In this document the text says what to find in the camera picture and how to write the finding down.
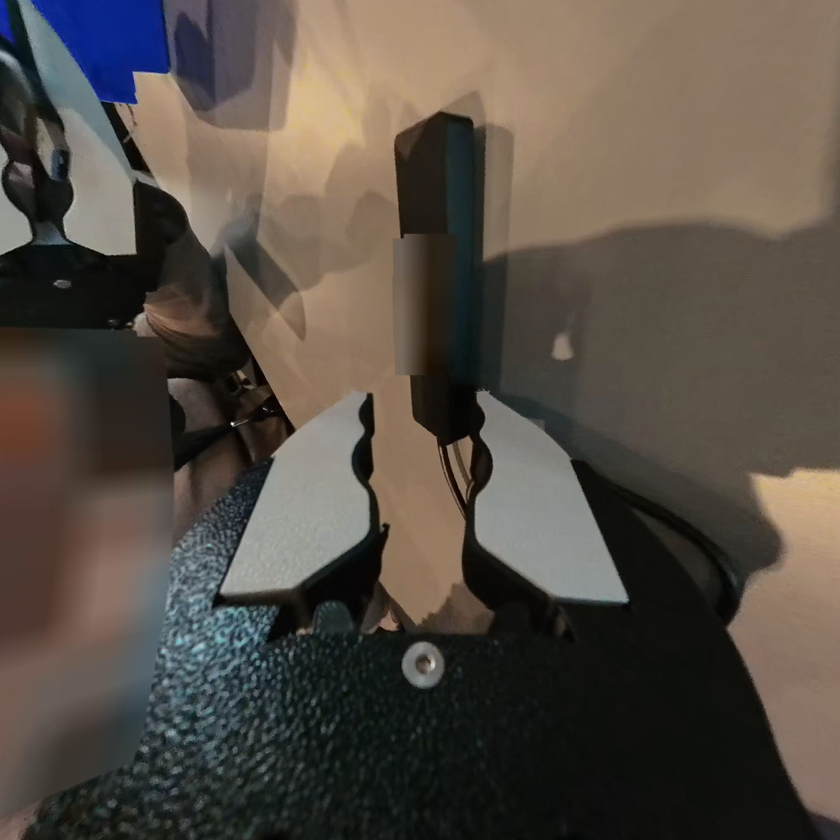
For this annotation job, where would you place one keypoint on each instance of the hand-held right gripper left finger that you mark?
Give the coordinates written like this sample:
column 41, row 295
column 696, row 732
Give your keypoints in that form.
column 308, row 505

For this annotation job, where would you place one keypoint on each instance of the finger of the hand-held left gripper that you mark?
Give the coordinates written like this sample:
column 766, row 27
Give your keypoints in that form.
column 13, row 216
column 98, row 184

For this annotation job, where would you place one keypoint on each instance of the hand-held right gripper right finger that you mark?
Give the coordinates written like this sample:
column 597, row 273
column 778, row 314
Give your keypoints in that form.
column 538, row 512

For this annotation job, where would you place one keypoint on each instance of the black usb hub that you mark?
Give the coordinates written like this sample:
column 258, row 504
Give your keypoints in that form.
column 463, row 197

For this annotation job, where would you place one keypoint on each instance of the person's left hand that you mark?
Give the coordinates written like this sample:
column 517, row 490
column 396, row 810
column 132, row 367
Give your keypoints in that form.
column 216, row 400

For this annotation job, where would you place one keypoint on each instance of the blue mat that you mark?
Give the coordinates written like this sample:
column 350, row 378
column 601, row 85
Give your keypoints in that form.
column 98, row 46

